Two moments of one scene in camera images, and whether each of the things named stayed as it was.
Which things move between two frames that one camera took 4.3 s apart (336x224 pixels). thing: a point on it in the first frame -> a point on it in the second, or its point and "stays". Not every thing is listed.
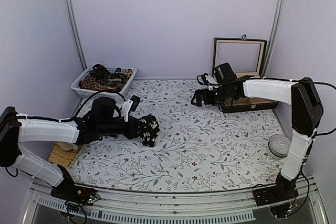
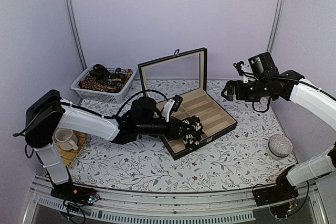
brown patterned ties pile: [101, 79] stays
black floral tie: [148, 129] -> [191, 129]
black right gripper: [200, 93] -> [231, 86]
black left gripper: [133, 131] -> [174, 132]
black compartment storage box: [245, 56] -> [184, 74]
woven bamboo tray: [60, 156] stays
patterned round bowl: [279, 145] stays
